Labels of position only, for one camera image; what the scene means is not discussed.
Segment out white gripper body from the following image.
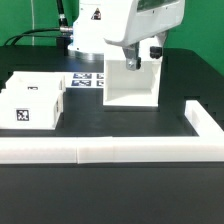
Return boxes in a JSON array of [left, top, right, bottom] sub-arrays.
[[102, 0, 185, 47]]

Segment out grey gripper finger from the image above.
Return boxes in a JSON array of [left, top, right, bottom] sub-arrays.
[[123, 44, 141, 71], [150, 32, 166, 59]]

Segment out white drawer cabinet box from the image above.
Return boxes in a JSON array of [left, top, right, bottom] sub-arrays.
[[103, 37, 162, 107]]

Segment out white front drawer with tag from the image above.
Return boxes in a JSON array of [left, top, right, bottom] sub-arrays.
[[0, 90, 63, 130]]

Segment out white drawer with tag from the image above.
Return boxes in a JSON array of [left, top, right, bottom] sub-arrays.
[[0, 90, 63, 130], [5, 71, 66, 92]]

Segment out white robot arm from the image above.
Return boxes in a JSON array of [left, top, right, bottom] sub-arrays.
[[68, 0, 185, 71]]

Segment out white rear drawer with tag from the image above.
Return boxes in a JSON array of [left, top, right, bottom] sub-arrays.
[[5, 71, 66, 92]]

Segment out white marker tag plate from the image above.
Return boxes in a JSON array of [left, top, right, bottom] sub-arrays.
[[65, 72, 104, 88]]

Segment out white L-shaped fence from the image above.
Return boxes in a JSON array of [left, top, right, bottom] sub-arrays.
[[0, 100, 224, 164]]

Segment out black cable bundle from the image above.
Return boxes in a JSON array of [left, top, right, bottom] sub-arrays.
[[3, 0, 74, 47]]

